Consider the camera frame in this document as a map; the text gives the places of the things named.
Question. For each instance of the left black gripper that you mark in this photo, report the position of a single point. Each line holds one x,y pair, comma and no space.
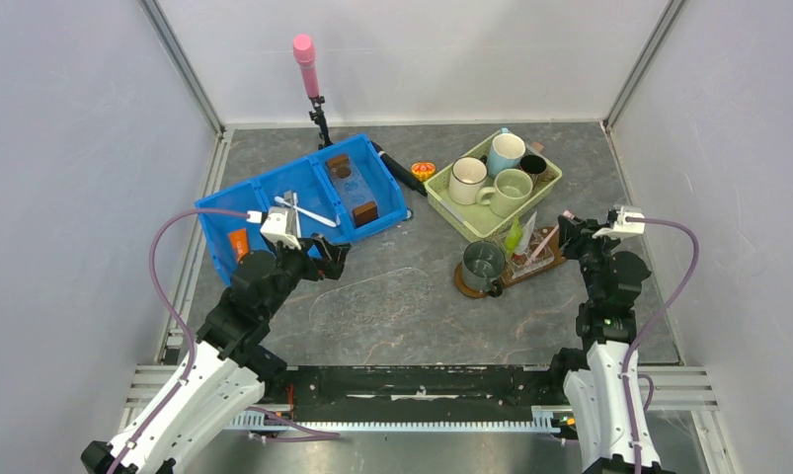
329,265

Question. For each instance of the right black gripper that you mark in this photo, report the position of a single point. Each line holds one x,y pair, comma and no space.
575,234

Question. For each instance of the brown oval wooden tray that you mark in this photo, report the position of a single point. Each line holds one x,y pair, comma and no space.
458,283

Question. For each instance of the white toothpaste tube red cap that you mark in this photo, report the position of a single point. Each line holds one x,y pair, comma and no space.
526,234

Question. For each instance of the clear plastic toothbrush holder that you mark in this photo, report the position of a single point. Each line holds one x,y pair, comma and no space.
541,255

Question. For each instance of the grey toothbrush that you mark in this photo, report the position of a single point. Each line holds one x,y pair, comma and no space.
290,198

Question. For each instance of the green toothpaste tube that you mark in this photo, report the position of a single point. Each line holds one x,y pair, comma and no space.
512,238

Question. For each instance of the dark grey mug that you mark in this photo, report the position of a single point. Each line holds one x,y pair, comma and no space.
482,266

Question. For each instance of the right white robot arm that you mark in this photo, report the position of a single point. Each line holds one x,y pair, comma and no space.
601,380

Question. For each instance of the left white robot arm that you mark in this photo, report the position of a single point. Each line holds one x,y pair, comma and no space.
227,369

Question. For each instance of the white toothbrush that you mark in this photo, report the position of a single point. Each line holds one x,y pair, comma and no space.
317,217

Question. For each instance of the orange toothpaste tube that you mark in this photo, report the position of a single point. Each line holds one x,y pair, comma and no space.
239,242

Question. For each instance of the blue compartment bin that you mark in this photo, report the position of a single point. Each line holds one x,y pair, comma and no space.
308,177

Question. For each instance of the light green mug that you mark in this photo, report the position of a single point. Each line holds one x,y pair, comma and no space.
510,189

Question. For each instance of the black mug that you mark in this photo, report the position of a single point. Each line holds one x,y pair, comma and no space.
533,165

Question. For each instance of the green plastic basket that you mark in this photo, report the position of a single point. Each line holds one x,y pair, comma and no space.
477,222

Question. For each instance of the light blue mug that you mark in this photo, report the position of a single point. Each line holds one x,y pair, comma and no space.
506,150

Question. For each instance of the black cylinder marker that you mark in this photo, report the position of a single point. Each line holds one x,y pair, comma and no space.
400,173

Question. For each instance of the white mug brown rim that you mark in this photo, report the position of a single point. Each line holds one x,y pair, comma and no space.
467,176

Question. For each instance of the orange yellow toy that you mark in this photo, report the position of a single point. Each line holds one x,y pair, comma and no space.
422,171

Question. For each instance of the pink microphone on stand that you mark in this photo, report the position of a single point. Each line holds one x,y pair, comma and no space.
304,53

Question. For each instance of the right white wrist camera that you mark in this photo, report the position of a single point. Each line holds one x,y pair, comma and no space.
623,221

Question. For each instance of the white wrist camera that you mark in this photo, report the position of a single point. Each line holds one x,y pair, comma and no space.
276,228
623,221

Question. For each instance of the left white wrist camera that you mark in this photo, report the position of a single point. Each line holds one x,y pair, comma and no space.
276,228

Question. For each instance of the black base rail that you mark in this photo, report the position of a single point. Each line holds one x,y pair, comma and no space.
422,399

